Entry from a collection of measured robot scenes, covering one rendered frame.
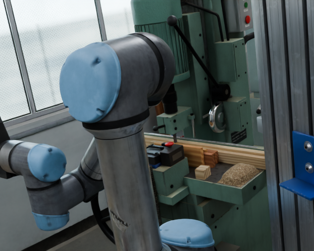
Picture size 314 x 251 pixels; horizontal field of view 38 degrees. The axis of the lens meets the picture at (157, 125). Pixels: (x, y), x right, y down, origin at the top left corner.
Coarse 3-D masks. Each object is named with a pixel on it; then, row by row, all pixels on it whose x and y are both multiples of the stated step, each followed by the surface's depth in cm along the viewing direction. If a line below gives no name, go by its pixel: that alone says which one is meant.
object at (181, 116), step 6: (180, 108) 177; (186, 108) 176; (162, 114) 173; (168, 114) 172; (174, 114) 170; (180, 114) 172; (186, 114) 174; (162, 120) 170; (168, 120) 168; (174, 120) 169; (180, 120) 172; (186, 120) 175; (168, 126) 169; (174, 126) 170; (180, 126) 172; (186, 126) 175; (162, 132) 172; (168, 132) 170; (174, 132) 170
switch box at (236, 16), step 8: (224, 0) 174; (232, 0) 171; (240, 0) 171; (248, 0) 175; (232, 8) 172; (240, 8) 172; (248, 8) 176; (232, 16) 174; (240, 16) 172; (232, 24) 175; (240, 24) 173
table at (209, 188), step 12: (192, 168) 162; (216, 168) 159; (228, 168) 157; (192, 180) 154; (204, 180) 151; (216, 180) 150; (252, 180) 146; (264, 180) 152; (180, 192) 153; (192, 192) 156; (204, 192) 152; (216, 192) 149; (228, 192) 145; (240, 192) 142; (252, 192) 147; (168, 204) 151; (240, 204) 144
